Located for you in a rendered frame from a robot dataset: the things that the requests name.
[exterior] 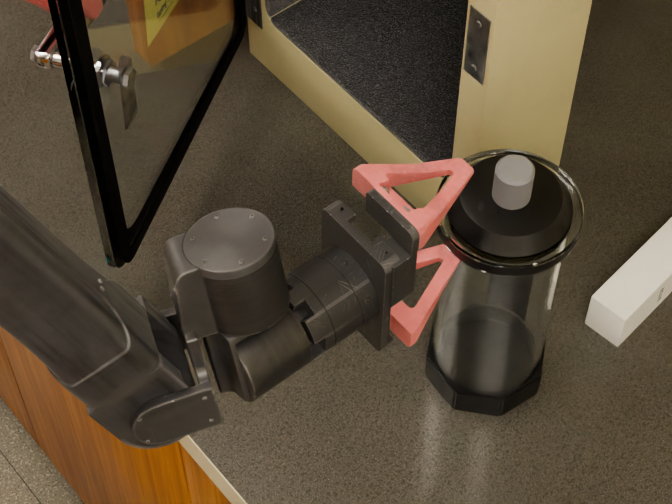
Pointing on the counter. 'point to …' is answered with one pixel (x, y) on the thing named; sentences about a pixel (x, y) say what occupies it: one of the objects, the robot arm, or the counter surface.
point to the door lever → (47, 52)
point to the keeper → (477, 44)
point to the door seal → (107, 131)
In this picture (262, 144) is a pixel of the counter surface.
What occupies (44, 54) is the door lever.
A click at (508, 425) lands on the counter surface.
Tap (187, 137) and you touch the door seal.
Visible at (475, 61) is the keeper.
